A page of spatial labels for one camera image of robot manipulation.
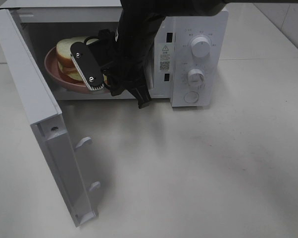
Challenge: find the round door release button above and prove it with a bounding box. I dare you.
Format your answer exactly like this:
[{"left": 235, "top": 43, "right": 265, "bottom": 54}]
[{"left": 184, "top": 92, "right": 199, "bottom": 104}]

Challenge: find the warning label sticker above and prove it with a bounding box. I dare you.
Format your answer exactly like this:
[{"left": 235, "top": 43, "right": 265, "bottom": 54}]
[{"left": 158, "top": 44, "right": 171, "bottom": 72}]

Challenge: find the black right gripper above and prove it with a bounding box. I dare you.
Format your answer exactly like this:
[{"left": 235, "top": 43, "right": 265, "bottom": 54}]
[{"left": 70, "top": 29, "right": 151, "bottom": 109}]

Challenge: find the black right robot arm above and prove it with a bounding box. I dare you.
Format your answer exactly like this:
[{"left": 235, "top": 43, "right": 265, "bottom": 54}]
[{"left": 70, "top": 0, "right": 228, "bottom": 108}]

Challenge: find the white microwave oven body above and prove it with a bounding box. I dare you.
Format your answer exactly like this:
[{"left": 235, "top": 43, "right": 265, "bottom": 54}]
[{"left": 0, "top": 0, "right": 228, "bottom": 115}]

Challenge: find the ham slice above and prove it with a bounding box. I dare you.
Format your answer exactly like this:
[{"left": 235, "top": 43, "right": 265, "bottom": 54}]
[{"left": 60, "top": 67, "right": 77, "bottom": 75}]

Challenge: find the white lower timer knob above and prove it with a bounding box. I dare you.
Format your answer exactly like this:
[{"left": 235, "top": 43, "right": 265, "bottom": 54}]
[{"left": 188, "top": 68, "right": 204, "bottom": 87}]

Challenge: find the white microwave door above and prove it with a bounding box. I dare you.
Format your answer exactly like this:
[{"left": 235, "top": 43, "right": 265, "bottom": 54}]
[{"left": 0, "top": 9, "right": 97, "bottom": 227}]

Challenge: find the white upper power knob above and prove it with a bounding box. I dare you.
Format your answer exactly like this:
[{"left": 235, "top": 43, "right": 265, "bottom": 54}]
[{"left": 191, "top": 36, "right": 211, "bottom": 58}]

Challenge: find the pink round plate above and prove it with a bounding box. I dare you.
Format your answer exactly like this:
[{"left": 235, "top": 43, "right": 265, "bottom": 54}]
[{"left": 44, "top": 47, "right": 109, "bottom": 94}]

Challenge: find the white bread top slice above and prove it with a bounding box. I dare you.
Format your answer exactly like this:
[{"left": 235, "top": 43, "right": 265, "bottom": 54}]
[{"left": 56, "top": 36, "right": 88, "bottom": 68}]

